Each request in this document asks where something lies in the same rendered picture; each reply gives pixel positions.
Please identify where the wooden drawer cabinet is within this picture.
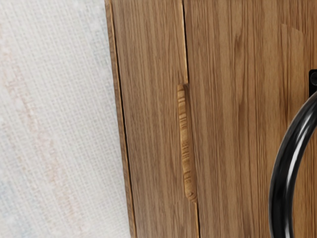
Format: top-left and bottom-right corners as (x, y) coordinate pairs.
(104, 0), (317, 238)

